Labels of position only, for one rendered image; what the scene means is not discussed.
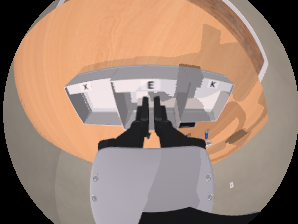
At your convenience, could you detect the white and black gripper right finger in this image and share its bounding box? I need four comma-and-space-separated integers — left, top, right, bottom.
154, 96, 206, 149

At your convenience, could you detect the white rack of bins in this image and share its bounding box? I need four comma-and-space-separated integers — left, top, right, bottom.
64, 64, 235, 130

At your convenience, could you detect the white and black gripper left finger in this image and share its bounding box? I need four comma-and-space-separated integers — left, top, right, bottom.
98, 96, 149, 151

